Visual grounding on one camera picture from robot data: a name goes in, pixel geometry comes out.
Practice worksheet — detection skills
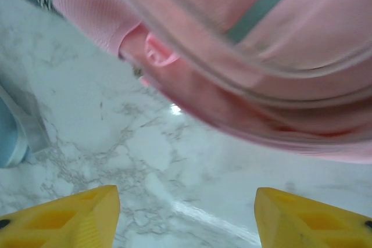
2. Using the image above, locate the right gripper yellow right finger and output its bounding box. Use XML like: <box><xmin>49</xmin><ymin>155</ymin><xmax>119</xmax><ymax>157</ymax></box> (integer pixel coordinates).
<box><xmin>255</xmin><ymin>187</ymin><xmax>372</xmax><ymax>248</ymax></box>

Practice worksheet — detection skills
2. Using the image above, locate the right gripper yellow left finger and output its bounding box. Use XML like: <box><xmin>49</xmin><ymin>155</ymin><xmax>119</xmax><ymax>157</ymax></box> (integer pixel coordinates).
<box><xmin>0</xmin><ymin>185</ymin><xmax>121</xmax><ymax>248</ymax></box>

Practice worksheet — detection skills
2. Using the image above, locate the light blue pouch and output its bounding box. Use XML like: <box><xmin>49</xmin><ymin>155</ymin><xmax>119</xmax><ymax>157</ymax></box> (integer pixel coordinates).
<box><xmin>0</xmin><ymin>64</ymin><xmax>52</xmax><ymax>169</ymax></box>

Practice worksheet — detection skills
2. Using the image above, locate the pink backpack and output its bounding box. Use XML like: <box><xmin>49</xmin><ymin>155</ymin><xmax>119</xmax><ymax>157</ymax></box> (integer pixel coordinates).
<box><xmin>37</xmin><ymin>0</ymin><xmax>372</xmax><ymax>164</ymax></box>

